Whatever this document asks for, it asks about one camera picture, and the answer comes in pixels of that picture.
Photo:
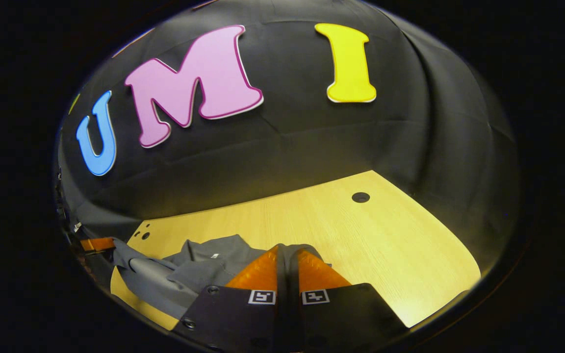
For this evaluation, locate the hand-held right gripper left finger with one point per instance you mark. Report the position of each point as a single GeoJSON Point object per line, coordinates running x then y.
{"type": "Point", "coordinates": [233, 318]}

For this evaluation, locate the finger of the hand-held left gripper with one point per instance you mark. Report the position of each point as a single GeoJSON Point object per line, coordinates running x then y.
{"type": "Point", "coordinates": [98, 244]}

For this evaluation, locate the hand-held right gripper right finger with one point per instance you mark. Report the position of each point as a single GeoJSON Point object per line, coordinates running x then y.
{"type": "Point", "coordinates": [351, 318]}

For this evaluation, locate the grey collared shirt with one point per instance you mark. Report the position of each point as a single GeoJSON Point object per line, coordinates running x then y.
{"type": "Point", "coordinates": [199, 269]}

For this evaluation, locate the silver metal clip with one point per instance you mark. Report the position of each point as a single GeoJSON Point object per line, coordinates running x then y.
{"type": "Point", "coordinates": [76, 227]}

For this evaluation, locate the black backdrop cloth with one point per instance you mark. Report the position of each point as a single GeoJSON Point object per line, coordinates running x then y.
{"type": "Point", "coordinates": [312, 137]}

